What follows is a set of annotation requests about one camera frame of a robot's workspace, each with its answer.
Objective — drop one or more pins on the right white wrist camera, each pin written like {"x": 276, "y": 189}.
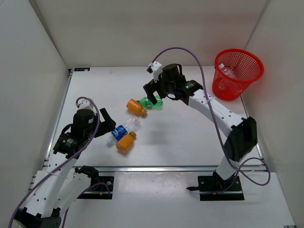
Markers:
{"x": 155, "y": 68}

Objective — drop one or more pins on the left dark corner label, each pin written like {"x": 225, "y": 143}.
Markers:
{"x": 81, "y": 69}

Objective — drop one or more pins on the red mesh plastic bin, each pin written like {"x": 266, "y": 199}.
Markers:
{"x": 247, "y": 66}

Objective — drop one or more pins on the blue label clear bottle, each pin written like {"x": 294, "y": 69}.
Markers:
{"x": 131, "y": 124}

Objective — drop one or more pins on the orange juice bottle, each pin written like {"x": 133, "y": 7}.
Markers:
{"x": 136, "y": 108}
{"x": 126, "y": 142}

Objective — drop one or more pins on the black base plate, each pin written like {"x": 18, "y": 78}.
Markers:
{"x": 100, "y": 191}
{"x": 211, "y": 188}

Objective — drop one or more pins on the small red cap bottle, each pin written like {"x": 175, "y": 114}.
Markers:
{"x": 223, "y": 84}

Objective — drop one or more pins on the upper orange juice bottle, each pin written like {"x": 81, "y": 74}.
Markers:
{"x": 136, "y": 108}

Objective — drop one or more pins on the large clear plastic bottle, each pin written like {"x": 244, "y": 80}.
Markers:
{"x": 227, "y": 71}

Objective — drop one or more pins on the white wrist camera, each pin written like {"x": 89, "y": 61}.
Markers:
{"x": 155, "y": 68}
{"x": 84, "y": 104}

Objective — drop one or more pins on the aluminium front table rail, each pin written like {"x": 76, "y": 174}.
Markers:
{"x": 171, "y": 168}

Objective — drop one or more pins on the lower orange juice bottle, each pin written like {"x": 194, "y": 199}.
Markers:
{"x": 126, "y": 142}

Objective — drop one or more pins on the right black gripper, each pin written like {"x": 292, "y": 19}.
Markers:
{"x": 151, "y": 87}

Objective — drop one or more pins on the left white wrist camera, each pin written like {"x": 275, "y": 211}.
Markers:
{"x": 84, "y": 104}

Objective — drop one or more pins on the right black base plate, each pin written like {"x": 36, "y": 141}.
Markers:
{"x": 211, "y": 188}

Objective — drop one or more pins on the green plastic bottle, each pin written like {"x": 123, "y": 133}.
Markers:
{"x": 148, "y": 105}

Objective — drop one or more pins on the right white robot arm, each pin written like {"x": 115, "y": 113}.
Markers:
{"x": 241, "y": 133}

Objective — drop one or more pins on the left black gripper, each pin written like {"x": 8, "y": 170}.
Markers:
{"x": 107, "y": 126}

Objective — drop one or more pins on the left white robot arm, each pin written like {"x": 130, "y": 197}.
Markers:
{"x": 48, "y": 199}

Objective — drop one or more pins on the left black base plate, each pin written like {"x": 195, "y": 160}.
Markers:
{"x": 100, "y": 191}

